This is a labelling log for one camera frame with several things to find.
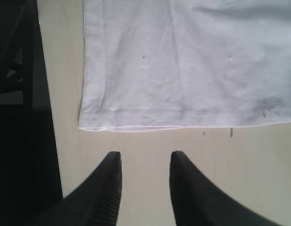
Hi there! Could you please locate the white t-shirt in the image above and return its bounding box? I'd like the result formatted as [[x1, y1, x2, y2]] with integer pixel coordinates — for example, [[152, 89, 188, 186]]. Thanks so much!
[[79, 0, 291, 132]]

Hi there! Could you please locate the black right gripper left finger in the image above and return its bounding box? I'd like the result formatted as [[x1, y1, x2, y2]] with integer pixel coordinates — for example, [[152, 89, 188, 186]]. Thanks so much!
[[27, 151, 122, 226]]

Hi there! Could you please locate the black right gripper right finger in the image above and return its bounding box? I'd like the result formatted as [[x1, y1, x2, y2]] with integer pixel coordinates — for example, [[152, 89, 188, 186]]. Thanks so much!
[[169, 151, 276, 226]]

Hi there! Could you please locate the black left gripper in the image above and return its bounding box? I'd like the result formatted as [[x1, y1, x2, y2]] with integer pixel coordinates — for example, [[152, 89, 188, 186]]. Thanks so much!
[[0, 0, 63, 226]]

